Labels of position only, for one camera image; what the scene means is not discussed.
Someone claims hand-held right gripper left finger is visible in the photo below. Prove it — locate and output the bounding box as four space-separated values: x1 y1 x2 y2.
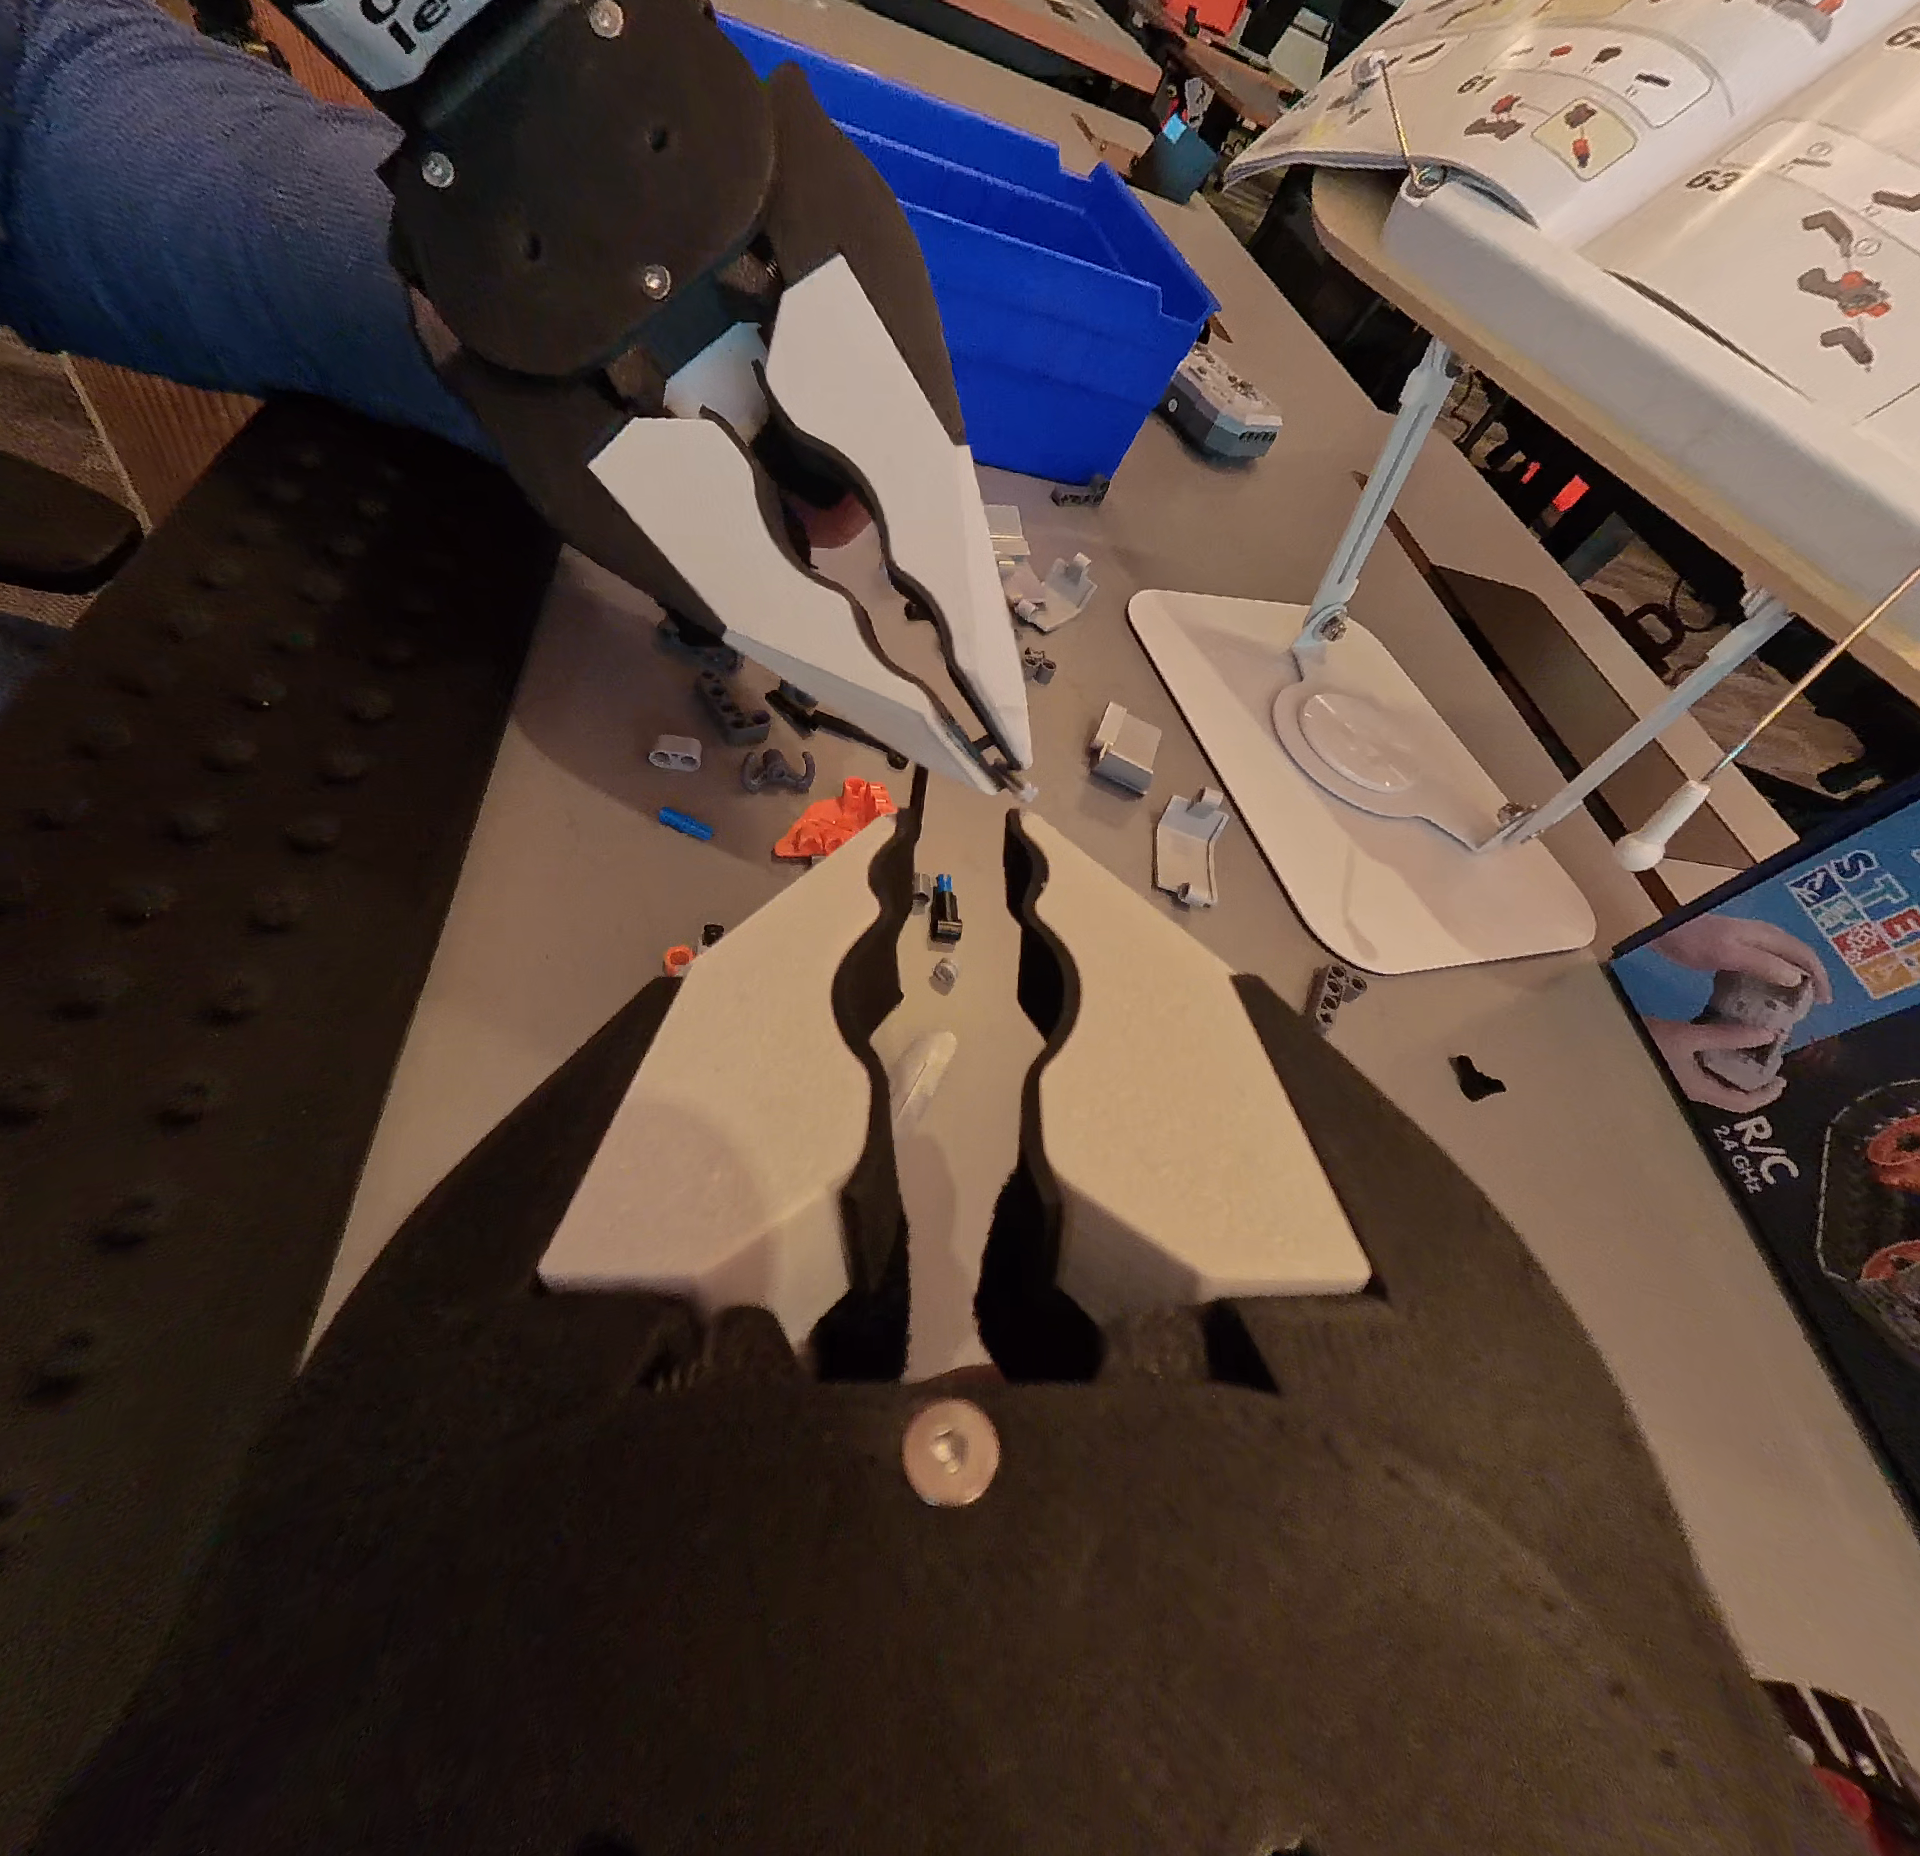
538 812 931 1387

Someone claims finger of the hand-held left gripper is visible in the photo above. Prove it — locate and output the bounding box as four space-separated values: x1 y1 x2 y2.
667 251 1039 780
588 410 1006 797

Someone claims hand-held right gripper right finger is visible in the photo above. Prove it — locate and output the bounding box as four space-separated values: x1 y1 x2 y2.
974 808 1380 1381

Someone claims person's left forearm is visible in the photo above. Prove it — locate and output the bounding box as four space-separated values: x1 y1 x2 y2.
0 0 504 455

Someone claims blue storage bin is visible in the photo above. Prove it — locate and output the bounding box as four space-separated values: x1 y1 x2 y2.
715 13 1220 484

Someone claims light grey curved blade panel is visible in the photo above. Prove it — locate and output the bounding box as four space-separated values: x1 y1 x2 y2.
884 1030 957 1138

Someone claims black axle with connectors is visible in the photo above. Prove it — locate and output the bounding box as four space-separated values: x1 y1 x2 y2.
767 683 907 765

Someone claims light grey curved shell panel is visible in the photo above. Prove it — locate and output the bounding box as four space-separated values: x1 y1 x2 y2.
1008 551 1096 636

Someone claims light grey curved fender panel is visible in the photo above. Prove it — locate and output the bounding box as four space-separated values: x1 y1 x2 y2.
1149 786 1234 912

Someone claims orange angled panel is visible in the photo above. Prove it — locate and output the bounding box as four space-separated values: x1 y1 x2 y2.
774 777 897 860

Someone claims white book stand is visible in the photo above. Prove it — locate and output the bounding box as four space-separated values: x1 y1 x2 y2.
1131 159 1920 975

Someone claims grey control hub module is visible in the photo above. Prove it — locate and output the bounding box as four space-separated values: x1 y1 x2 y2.
1153 349 1281 459

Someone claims black dimpled mat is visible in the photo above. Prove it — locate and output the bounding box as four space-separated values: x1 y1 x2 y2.
0 392 570 1828

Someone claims printed robot kit box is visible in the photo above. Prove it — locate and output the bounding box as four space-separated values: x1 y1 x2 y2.
1610 795 1920 1413

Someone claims instruction manual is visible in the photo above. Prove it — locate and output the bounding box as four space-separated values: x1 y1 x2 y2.
1224 0 1920 425

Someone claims metal page holder wire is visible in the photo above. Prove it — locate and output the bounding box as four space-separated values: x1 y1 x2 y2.
1617 565 1920 871

